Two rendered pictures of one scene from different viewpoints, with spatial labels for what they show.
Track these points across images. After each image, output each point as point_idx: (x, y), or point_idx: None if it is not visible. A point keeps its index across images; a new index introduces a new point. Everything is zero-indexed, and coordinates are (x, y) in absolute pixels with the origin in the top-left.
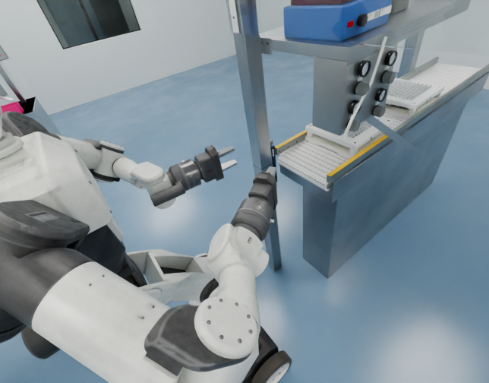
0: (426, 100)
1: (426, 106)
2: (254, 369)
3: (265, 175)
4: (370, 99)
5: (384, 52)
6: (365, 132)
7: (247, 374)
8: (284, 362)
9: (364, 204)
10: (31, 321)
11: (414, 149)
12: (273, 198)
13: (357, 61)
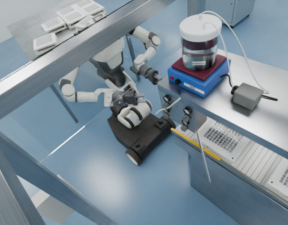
0: (285, 195)
1: (283, 198)
2: (131, 148)
3: (131, 92)
4: (179, 117)
5: (183, 105)
6: (211, 143)
7: (129, 146)
8: (134, 158)
9: (219, 185)
10: None
11: (207, 176)
12: (131, 101)
13: (163, 92)
